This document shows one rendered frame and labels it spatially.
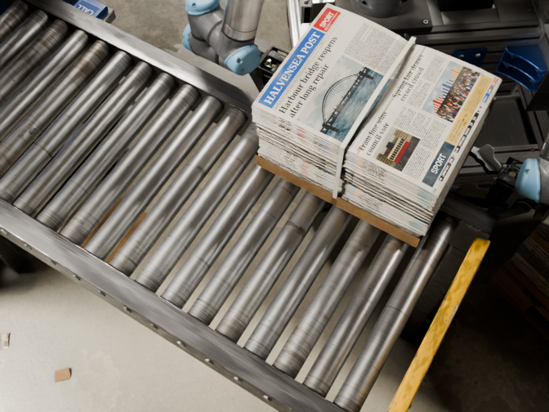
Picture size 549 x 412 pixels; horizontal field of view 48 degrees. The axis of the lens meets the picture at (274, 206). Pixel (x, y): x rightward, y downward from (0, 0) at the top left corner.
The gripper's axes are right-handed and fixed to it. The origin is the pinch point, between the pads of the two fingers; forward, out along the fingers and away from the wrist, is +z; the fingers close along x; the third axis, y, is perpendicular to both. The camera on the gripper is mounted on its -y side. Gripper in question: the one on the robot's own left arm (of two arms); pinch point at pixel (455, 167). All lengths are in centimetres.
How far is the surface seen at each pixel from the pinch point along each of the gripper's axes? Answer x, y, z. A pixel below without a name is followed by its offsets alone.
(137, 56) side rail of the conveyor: 12, 2, 77
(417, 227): 22.1, 9.4, 0.6
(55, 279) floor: 57, -78, 99
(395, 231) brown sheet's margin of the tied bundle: 22.6, 4.7, 3.9
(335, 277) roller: 36.1, 1.6, 9.9
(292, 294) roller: 43.4, 1.6, 15.2
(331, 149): 22.8, 22.7, 19.8
